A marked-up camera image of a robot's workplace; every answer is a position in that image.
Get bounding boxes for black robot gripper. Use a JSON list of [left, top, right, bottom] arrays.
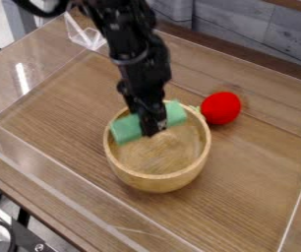
[[111, 32, 173, 137]]

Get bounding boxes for green rectangular block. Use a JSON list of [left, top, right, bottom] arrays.
[[110, 100, 189, 145]]

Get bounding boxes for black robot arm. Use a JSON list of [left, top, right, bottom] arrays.
[[12, 0, 173, 137]]

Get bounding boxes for light wooden bowl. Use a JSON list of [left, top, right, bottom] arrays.
[[103, 104, 212, 193]]

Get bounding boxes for red plush strawberry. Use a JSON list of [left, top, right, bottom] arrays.
[[190, 92, 242, 125]]

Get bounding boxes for clear acrylic tray walls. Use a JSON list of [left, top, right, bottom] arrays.
[[0, 13, 301, 252]]

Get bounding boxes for black metal clamp bracket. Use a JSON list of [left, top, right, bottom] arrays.
[[12, 220, 58, 252]]

